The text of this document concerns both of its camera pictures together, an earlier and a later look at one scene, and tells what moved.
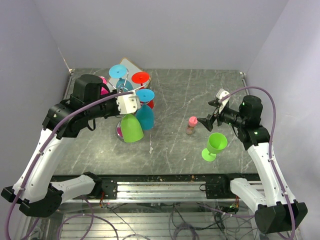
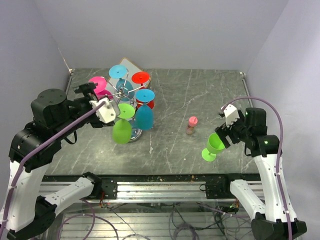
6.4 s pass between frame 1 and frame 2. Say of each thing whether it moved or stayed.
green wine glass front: stayed
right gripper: moved
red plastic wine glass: stayed
